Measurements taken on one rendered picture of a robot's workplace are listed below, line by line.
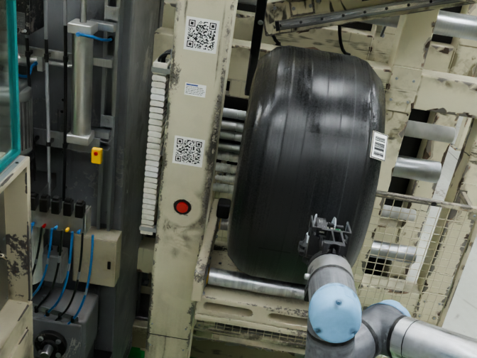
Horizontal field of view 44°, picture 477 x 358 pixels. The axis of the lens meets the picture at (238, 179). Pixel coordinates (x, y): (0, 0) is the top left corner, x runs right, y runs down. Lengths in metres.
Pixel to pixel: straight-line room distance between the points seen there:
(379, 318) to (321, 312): 0.18
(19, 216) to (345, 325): 0.76
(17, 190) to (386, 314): 0.78
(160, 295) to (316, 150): 0.69
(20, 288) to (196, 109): 0.58
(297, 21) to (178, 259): 0.75
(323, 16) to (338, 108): 0.50
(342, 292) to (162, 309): 0.92
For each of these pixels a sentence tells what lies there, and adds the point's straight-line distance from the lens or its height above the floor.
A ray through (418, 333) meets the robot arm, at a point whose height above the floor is 1.24.
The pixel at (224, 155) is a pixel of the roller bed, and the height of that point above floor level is 1.04.
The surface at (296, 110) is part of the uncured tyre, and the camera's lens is 1.28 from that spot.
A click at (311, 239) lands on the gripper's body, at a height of 1.28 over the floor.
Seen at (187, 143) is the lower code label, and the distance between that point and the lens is 1.46.
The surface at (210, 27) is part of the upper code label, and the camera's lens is 1.37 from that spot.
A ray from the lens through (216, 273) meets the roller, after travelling 1.56.
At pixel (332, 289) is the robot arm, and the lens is 0.90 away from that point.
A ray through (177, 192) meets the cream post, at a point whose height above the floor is 1.10.
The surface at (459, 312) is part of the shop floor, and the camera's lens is 3.36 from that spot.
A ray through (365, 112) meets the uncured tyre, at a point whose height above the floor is 1.42.
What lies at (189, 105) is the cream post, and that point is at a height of 1.34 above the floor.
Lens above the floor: 1.83
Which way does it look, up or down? 27 degrees down
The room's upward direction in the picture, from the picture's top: 9 degrees clockwise
